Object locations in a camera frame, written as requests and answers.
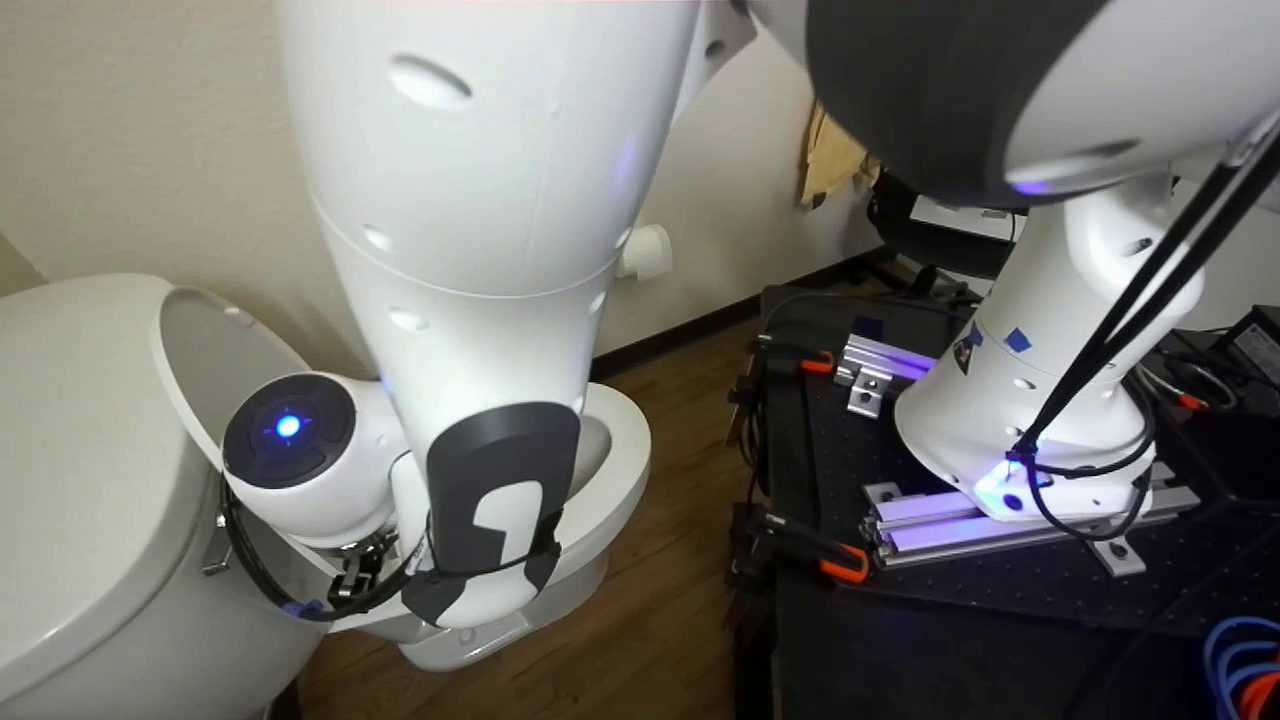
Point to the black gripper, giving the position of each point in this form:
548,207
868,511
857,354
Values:
361,566

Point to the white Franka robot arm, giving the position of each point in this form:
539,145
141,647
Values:
465,162

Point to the white toilet lid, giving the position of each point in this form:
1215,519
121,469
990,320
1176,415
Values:
215,345

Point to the white toilet seat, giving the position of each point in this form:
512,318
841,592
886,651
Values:
626,455

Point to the white toilet with tank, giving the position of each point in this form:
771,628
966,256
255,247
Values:
83,466

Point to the white toilet paper roll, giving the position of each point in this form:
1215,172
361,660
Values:
648,254

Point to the chrome flush lever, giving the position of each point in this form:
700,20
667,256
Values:
215,547

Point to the orange black clamp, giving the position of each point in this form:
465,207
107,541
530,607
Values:
827,563
800,363

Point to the black robot table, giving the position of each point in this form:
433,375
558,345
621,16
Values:
934,654

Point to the yellow hanging towel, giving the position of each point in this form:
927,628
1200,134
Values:
828,164

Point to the black equipment case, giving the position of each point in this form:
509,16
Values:
934,241

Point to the black electronics box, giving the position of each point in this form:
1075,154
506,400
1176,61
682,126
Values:
1245,354

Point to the small aluminium bracket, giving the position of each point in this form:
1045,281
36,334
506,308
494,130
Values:
875,380

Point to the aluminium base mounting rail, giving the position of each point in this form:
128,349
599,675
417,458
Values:
934,527

